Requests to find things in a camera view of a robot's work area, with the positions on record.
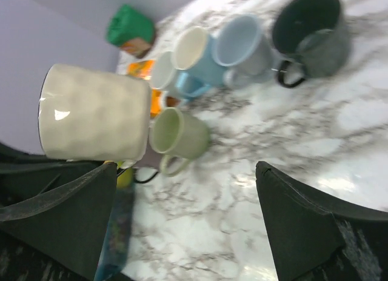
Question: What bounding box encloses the light green mug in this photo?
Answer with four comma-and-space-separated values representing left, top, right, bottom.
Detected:
149, 107, 210, 177

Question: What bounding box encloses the green wrapped jar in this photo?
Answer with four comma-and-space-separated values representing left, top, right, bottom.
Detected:
105, 4, 156, 59

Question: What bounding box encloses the clear blue fruit container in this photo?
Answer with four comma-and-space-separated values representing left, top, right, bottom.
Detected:
94, 180, 135, 280

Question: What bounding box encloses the grey blue mug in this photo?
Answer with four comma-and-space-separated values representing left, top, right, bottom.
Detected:
212, 14, 276, 88

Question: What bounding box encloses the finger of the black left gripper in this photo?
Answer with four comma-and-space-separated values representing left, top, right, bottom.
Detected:
1, 143, 102, 207

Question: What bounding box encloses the dark green patterned mug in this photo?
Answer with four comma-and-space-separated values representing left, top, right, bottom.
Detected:
272, 0, 352, 88

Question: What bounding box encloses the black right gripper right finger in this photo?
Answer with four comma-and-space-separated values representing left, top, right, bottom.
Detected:
256, 161, 387, 280

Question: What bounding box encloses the cream mug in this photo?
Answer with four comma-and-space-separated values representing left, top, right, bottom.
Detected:
38, 64, 150, 166

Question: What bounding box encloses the orange snack bag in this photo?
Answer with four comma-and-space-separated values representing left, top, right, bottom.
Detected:
127, 60, 184, 118

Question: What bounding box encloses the light blue white mug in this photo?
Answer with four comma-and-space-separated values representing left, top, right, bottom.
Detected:
172, 27, 226, 101

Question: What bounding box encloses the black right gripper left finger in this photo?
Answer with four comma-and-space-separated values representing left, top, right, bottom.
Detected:
1, 162, 117, 280

